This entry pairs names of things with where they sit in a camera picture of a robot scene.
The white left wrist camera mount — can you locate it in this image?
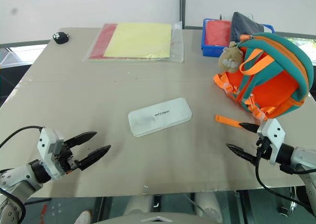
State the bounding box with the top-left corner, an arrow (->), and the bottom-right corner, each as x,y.
37,127 -> 69,182

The orange and teal backpack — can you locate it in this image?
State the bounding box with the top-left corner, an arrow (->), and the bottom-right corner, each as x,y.
212,32 -> 315,130

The brown plush toy keychain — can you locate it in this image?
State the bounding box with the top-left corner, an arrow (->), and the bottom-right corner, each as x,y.
217,41 -> 244,74

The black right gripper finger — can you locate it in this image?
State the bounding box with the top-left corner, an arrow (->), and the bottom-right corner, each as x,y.
225,143 -> 259,164
237,121 -> 260,134

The red paper sheet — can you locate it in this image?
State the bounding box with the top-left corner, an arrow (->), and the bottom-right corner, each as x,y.
88,23 -> 118,60

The black object with white dots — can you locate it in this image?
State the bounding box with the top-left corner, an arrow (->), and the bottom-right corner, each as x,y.
51,31 -> 71,45

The clear plastic sleeve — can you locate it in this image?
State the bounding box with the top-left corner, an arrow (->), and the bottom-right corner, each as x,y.
82,21 -> 185,63

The red folded item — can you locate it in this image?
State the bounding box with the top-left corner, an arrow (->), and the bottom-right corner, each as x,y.
204,20 -> 233,47

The blue plastic bin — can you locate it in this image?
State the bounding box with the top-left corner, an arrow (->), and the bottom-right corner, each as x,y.
200,18 -> 277,58

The white pencil case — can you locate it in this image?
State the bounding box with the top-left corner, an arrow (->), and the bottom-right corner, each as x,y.
127,97 -> 193,138

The dark grey bag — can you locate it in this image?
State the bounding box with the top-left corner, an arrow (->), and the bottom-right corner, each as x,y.
230,11 -> 265,43

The white rounded leg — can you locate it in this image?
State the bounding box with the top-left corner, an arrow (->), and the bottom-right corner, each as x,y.
194,191 -> 223,223
122,193 -> 152,217

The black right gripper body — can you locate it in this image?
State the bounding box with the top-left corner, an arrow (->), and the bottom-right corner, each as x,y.
255,134 -> 272,161

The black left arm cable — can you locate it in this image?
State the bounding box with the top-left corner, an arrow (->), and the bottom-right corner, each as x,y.
0,125 -> 44,149

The yellow paper sheet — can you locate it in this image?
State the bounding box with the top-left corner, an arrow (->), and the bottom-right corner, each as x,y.
103,22 -> 172,60

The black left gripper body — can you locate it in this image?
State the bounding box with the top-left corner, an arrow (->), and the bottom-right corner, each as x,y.
54,142 -> 82,176

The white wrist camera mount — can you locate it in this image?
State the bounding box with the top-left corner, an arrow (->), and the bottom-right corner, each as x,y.
256,118 -> 286,166
37,127 -> 69,182

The dark vertical wall post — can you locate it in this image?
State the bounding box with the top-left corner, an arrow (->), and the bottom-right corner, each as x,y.
179,0 -> 187,29

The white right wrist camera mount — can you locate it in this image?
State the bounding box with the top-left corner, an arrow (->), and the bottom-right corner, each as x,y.
256,118 -> 286,166

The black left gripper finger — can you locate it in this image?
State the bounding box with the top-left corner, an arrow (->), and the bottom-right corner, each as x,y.
64,131 -> 98,148
76,145 -> 112,171

